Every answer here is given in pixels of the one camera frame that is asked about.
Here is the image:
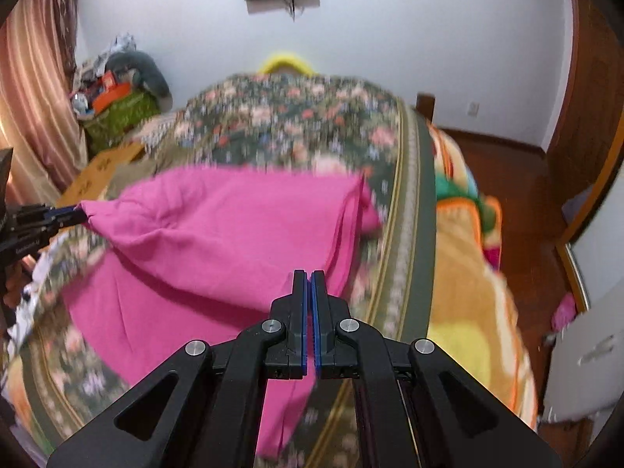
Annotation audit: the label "green storage box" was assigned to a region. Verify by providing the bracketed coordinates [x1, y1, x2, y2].
[80, 89, 161, 159]

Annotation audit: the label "person's left hand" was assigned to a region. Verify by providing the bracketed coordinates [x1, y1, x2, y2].
[2, 262, 27, 309]

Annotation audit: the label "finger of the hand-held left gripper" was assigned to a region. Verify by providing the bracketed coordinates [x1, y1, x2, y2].
[10, 205, 87, 229]

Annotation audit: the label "cardboard box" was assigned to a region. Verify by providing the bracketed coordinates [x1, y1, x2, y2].
[57, 142, 147, 208]

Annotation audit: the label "yellow pillow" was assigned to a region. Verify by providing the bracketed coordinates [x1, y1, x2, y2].
[257, 51, 317, 77]

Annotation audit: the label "floral bedspread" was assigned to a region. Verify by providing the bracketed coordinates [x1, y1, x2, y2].
[0, 73, 437, 468]

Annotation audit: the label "pink slipper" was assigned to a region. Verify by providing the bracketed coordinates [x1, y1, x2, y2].
[552, 293, 578, 333]

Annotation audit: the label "colourful cartoon blanket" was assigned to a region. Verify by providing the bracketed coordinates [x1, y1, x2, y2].
[428, 124, 539, 430]

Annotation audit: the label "white cabinet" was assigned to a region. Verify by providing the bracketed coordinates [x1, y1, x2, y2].
[542, 297, 624, 422]

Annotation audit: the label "pink pants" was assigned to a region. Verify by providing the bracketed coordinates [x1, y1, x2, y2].
[62, 165, 383, 459]

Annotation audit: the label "orange box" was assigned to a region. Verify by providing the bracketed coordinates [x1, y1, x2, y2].
[92, 83, 132, 113]

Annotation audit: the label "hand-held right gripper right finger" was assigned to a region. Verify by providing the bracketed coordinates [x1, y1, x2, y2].
[311, 269, 564, 468]

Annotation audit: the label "wooden door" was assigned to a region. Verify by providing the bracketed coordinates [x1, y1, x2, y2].
[546, 0, 624, 235]

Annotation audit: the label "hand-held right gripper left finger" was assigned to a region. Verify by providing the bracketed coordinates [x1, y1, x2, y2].
[47, 269, 311, 468]

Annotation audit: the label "grey plush toy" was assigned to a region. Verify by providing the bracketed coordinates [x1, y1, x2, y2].
[105, 50, 172, 108]

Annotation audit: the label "striped pink curtain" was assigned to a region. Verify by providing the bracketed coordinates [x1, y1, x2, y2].
[0, 0, 89, 206]

